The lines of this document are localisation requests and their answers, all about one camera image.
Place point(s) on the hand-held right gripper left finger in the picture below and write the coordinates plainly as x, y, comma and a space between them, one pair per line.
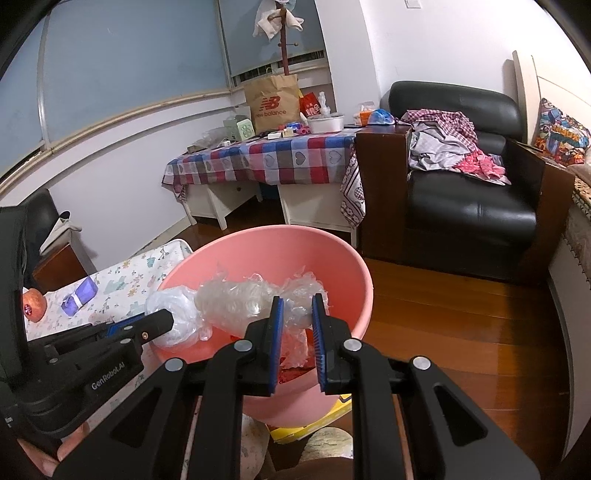
277, 337

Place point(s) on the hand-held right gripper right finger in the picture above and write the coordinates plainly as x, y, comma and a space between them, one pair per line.
317, 337

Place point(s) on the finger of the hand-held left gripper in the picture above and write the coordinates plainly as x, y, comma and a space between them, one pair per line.
147, 325

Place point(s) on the white plastic bag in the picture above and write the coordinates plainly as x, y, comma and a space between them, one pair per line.
178, 314

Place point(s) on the clear plastic wrap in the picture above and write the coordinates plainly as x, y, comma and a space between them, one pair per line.
240, 300

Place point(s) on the pink plastic basin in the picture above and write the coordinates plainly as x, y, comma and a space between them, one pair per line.
277, 249

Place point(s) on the person's left hand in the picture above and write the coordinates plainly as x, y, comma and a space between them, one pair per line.
44, 454

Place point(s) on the floral printed cloth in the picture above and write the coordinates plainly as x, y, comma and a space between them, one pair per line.
129, 277

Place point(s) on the purple ribbon pack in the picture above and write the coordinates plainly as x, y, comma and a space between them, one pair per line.
78, 297

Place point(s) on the red apple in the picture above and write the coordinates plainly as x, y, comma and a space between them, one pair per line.
34, 305

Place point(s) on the yellow packet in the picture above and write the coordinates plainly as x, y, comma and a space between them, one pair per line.
300, 427

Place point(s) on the small wooden stand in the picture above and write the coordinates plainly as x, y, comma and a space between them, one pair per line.
60, 270

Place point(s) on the beige patterned cushion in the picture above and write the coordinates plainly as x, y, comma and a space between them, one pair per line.
328, 443

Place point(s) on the white cloth bag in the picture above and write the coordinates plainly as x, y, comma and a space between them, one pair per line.
60, 230

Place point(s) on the person's leg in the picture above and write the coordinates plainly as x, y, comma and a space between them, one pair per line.
314, 470

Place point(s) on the white table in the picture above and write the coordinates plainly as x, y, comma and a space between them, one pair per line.
221, 203

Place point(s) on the black leather chair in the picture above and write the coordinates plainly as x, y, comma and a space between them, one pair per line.
39, 221

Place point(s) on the dark wooden side cabinet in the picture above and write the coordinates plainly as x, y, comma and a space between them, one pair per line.
531, 203
381, 194

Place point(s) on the checkered heart tablecloth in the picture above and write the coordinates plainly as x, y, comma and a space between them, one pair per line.
277, 159

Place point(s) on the black leather armchair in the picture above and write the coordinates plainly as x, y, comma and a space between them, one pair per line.
461, 226

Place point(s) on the grey flat object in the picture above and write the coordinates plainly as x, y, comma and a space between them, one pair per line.
197, 148

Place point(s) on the clear plastic bag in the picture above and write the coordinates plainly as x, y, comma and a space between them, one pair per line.
214, 137

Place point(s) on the colourful plastic toy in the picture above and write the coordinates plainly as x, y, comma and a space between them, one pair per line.
295, 129

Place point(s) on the light green box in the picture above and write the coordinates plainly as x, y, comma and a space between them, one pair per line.
239, 129

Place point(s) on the white round tin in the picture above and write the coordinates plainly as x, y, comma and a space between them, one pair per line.
325, 124

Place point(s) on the grey garment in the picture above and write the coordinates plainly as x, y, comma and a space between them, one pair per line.
434, 154

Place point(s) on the orange box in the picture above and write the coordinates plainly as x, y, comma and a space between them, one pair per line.
366, 115

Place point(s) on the blue plastic bag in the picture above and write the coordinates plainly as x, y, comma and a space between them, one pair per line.
382, 117

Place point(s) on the red gift bag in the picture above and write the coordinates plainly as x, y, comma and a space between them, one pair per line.
309, 107

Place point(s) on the brown paper bag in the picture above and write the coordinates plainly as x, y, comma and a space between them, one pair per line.
272, 104

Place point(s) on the pink floral garment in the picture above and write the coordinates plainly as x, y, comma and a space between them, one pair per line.
482, 167

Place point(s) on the red checkered shirt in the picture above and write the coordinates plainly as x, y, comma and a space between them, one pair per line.
455, 122

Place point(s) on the large window blue blind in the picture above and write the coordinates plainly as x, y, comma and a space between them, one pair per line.
129, 55

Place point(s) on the red-brown coat rack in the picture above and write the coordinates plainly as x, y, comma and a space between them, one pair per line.
286, 50

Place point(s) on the narrow window blue blind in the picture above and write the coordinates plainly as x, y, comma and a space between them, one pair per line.
258, 50

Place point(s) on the white garment on rack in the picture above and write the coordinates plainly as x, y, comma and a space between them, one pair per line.
270, 23

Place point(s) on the comic print cushion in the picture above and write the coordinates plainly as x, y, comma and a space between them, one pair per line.
561, 134

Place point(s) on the white board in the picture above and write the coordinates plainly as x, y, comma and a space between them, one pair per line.
526, 92

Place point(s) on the white wall switch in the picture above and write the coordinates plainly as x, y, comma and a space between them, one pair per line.
413, 3

